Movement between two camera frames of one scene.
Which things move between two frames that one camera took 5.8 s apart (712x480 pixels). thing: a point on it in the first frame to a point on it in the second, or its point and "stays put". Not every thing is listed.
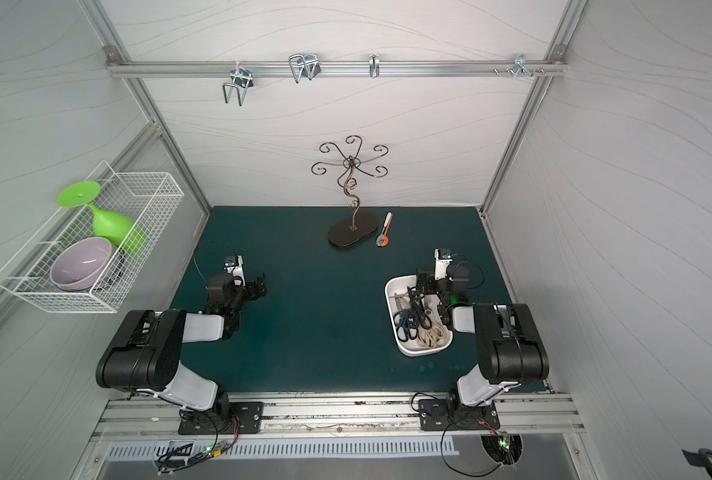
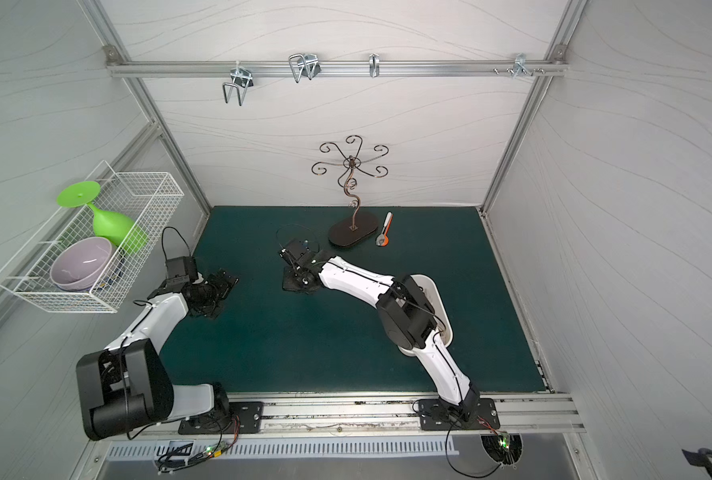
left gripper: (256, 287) to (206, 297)
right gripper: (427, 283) to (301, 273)
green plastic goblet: (117, 228) stays put
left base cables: (179, 458) stays put
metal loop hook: (304, 65) stays put
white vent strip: (180, 450) stays put
